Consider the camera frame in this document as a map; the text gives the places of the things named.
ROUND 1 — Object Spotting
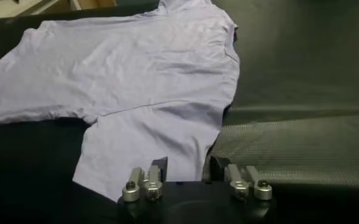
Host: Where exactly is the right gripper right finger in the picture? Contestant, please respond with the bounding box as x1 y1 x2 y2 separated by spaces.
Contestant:
209 156 273 201

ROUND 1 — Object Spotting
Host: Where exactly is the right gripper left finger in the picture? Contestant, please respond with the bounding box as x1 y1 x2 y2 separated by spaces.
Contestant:
122 156 169 203

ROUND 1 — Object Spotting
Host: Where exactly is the lavender t-shirt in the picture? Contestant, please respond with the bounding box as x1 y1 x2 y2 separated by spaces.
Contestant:
0 0 240 203

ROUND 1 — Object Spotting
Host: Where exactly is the large black table cover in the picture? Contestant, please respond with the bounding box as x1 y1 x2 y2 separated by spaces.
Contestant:
0 0 359 224

